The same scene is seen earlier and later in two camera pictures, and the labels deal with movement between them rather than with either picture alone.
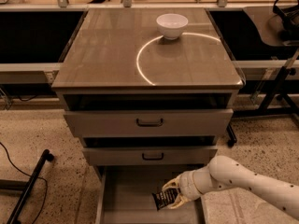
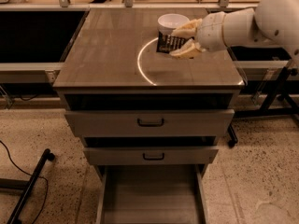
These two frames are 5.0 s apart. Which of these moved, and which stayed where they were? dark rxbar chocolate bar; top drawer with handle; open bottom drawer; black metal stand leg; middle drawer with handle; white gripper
Moved: dark rxbar chocolate bar; white gripper
Stayed: black metal stand leg; top drawer with handle; middle drawer with handle; open bottom drawer
